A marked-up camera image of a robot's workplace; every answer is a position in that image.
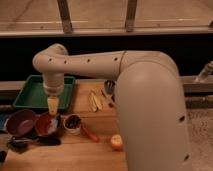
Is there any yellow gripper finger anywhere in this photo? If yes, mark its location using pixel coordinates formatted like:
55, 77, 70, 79
47, 97, 59, 115

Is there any beige ribbed gripper body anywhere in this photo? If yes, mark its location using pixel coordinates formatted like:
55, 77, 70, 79
43, 74, 64, 96

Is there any black handled brush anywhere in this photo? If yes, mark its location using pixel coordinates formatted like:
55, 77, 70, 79
8, 137, 61, 149

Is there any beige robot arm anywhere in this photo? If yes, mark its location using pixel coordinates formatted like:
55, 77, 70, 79
33, 44, 192, 171

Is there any green plastic tray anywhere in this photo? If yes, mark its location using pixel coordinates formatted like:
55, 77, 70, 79
13, 75, 75, 112

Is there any red bowl with white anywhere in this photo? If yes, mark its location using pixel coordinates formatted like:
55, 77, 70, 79
35, 112, 61, 136

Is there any small white cup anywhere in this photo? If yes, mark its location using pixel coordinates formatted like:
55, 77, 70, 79
63, 114, 81, 135

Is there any purple bowl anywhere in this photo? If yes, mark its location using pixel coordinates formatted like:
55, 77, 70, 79
6, 109, 36, 137

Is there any left pale peel strip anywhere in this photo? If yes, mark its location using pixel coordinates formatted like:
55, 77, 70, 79
89, 93, 98, 112

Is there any orange carrot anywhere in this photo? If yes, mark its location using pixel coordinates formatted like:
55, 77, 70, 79
81, 123, 99, 142

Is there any small metal cup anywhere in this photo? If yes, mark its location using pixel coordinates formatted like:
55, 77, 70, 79
104, 80, 115, 94

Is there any wooden cutting board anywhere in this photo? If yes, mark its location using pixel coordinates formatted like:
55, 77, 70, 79
0, 80, 128, 171

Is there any yellow apple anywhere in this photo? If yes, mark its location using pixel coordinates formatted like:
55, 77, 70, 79
110, 134, 123, 150

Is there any left metal window post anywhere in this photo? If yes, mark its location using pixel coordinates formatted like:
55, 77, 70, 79
57, 0, 73, 34

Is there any metal window post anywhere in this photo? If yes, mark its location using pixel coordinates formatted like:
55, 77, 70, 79
125, 0, 137, 32
57, 0, 73, 34

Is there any right metal window post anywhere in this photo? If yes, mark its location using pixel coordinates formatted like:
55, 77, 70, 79
125, 0, 137, 32

